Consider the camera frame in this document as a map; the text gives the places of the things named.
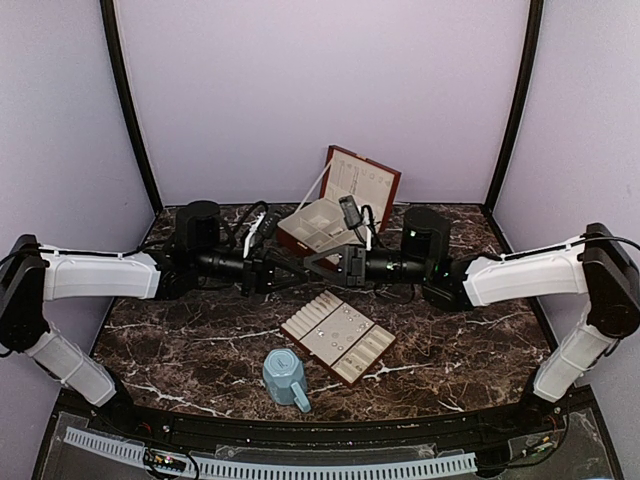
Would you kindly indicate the light blue mug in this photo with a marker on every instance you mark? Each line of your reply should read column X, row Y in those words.
column 284, row 378

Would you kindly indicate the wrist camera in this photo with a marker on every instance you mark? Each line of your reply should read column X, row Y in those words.
column 260, row 230
column 356, row 221

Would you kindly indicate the red wooden jewelry box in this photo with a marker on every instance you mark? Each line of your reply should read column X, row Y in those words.
column 319, row 225

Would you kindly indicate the right black frame post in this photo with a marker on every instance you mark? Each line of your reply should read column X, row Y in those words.
column 524, row 75

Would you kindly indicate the black frame post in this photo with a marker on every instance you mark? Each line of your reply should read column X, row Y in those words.
column 121, row 80
column 524, row 75

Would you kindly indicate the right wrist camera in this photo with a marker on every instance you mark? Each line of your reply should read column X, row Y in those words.
column 356, row 221

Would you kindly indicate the white slotted cable duct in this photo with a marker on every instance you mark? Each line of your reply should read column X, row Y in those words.
column 260, row 463

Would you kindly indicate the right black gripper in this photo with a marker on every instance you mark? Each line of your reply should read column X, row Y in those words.
column 356, row 279

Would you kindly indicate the red jewelry tray insert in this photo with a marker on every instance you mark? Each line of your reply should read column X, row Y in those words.
column 342, row 339

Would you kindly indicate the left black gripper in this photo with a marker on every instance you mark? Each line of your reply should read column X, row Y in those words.
column 259, row 274

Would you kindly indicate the left black frame post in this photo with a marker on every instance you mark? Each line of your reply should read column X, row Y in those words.
column 121, row 80

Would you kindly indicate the black front rail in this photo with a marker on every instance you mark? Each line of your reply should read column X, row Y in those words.
column 482, row 429

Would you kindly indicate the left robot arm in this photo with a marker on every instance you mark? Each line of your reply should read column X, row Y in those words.
column 203, row 247

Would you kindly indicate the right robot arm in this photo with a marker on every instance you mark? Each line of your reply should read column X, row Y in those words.
column 593, row 263

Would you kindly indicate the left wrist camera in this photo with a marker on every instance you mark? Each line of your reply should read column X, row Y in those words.
column 260, row 230

